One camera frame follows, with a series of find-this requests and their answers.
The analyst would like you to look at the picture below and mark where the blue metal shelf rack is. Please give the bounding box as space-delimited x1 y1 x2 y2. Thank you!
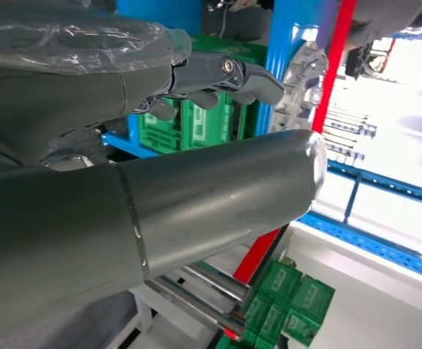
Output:
101 0 422 286

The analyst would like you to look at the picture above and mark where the green folded plastic crate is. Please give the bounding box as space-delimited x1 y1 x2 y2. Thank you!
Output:
260 262 302 302
138 96 190 156
293 276 336 324
284 310 322 348
243 294 274 333
256 303 290 348
180 36 269 151

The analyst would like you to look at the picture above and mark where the chrome barrier stanchion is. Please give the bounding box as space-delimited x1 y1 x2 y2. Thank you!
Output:
144 262 252 342

